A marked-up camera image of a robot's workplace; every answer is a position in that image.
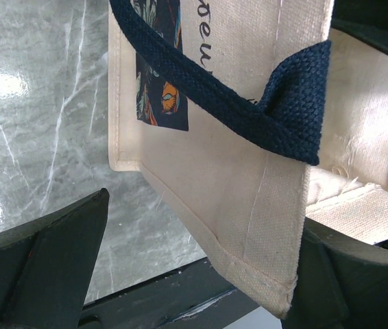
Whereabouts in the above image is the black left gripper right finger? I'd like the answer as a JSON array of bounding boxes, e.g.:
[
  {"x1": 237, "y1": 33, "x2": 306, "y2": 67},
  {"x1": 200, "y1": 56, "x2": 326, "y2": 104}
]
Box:
[{"x1": 281, "y1": 226, "x2": 388, "y2": 328}]

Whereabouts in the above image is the beige canvas tote bag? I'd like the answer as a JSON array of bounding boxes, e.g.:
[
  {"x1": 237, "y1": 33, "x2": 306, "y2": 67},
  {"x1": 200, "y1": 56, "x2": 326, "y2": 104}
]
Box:
[{"x1": 109, "y1": 1, "x2": 388, "y2": 319}]

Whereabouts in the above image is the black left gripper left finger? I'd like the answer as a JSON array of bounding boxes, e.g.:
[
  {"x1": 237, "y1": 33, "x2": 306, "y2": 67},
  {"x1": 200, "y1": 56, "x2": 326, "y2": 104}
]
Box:
[{"x1": 0, "y1": 188, "x2": 110, "y2": 328}]

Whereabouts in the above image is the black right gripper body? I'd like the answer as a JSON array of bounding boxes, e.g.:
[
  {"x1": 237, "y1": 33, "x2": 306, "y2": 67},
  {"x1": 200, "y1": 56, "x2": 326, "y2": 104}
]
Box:
[{"x1": 331, "y1": 0, "x2": 388, "y2": 55}]

